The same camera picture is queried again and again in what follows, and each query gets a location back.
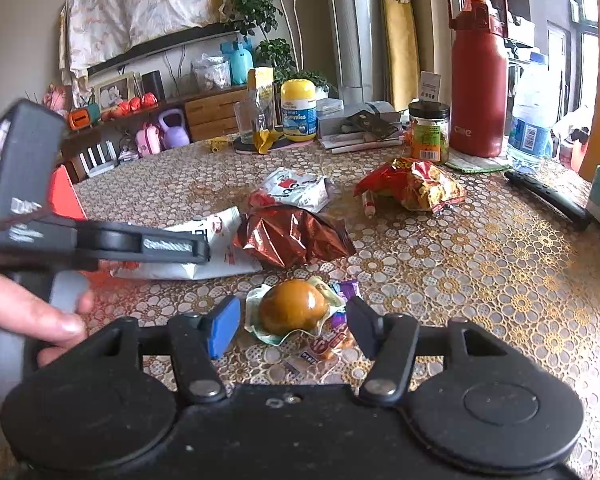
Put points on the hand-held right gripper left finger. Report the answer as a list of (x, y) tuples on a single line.
[(222, 326)]

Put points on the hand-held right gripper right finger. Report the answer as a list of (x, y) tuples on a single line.
[(362, 322)]

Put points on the red white cardboard box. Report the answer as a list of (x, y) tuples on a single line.
[(66, 200)]

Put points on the white spicy strip snack packet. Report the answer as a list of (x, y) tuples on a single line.
[(225, 265)]

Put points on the packed braised egg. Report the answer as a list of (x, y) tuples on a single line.
[(291, 307)]

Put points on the white strawberry print pouch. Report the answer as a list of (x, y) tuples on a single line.
[(292, 187)]

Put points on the person's left hand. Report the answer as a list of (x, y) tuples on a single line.
[(25, 310)]

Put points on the purple candy packet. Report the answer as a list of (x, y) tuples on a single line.
[(347, 297)]

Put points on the white router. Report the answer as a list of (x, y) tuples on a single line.
[(99, 159)]

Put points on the orange tissue box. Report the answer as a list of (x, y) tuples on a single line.
[(84, 117)]

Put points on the pink plush flower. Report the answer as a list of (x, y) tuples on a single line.
[(57, 99)]

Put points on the red wrapped apple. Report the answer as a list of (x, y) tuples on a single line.
[(149, 100), (136, 104), (106, 114), (123, 108)]

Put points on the dark red foil snack packet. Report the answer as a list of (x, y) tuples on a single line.
[(292, 237)]

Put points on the small red white tube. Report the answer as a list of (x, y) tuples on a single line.
[(368, 205)]

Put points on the black speaker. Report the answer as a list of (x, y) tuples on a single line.
[(153, 86)]

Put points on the purple kettlebell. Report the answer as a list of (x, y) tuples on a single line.
[(175, 132)]

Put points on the red yellow snack bag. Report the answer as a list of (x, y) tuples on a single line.
[(420, 185)]

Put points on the black television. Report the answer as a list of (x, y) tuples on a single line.
[(160, 47)]

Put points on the small yellow wrapper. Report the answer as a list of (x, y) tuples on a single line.
[(217, 146)]

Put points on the wooden tv cabinet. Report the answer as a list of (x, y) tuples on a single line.
[(212, 112)]

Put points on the black round coaster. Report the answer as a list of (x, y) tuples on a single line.
[(290, 145)]

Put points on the green white woven coaster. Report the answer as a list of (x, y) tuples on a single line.
[(475, 164)]

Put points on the floral dust cloth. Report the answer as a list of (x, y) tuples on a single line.
[(140, 5)]

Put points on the black wallet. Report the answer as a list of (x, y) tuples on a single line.
[(372, 125)]

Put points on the clear plastic bag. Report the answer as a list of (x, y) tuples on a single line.
[(211, 75)]

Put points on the stack of books and papers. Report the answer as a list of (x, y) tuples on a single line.
[(337, 122)]

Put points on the black lid pickle jar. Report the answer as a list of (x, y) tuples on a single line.
[(430, 132)]

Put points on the clear glass cup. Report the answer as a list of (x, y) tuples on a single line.
[(244, 122)]

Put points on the yellow gummies bottle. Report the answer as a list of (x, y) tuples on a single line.
[(299, 112)]

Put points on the black remote control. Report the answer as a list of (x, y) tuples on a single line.
[(550, 197)]

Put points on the teal plastic bottle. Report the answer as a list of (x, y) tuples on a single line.
[(241, 62)]

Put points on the drinking glass with wrapper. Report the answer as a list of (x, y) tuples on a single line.
[(262, 95)]

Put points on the white card sign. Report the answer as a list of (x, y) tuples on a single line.
[(430, 86)]

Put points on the clear plastic water bottle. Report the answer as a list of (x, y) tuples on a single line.
[(530, 125)]

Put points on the red thermos bottle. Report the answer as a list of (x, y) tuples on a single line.
[(477, 90)]

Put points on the green potted tree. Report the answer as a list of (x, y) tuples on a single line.
[(255, 5)]

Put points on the yellow curtain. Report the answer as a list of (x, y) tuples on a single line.
[(402, 35)]

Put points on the white standing air conditioner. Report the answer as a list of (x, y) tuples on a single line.
[(357, 30)]

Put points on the white picture frame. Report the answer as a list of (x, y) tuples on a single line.
[(115, 92)]

